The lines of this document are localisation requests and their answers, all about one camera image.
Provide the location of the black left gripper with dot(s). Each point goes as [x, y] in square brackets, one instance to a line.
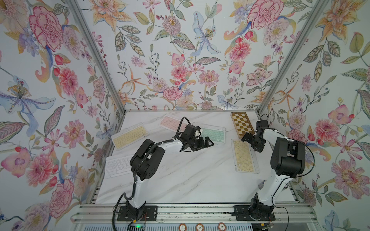
[201, 144]

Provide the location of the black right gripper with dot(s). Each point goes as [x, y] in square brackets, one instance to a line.
[247, 139]

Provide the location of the mint green keyboard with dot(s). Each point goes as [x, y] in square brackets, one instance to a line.
[215, 133]

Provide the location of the yellow keyboard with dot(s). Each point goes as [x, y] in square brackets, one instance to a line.
[245, 160]
[129, 136]

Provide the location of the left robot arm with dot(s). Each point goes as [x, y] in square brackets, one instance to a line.
[146, 161]

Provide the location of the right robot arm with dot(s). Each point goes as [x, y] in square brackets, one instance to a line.
[287, 161]

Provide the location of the wooden chessboard box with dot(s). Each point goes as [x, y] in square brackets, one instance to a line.
[242, 124]

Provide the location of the pink keyboard back left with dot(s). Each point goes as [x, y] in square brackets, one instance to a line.
[170, 122]

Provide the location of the white keyboard left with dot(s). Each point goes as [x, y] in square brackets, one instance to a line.
[117, 166]

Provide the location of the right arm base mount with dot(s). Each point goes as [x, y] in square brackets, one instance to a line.
[257, 210]

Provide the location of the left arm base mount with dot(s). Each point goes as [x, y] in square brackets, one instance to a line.
[126, 212]

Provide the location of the aluminium front rail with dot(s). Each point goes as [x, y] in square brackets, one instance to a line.
[198, 213]

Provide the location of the aluminium frame post right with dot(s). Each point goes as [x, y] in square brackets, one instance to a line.
[293, 52]

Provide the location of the aluminium frame post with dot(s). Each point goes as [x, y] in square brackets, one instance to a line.
[293, 52]
[78, 16]

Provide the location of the aluminium frame post left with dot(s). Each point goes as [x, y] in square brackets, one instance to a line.
[78, 16]

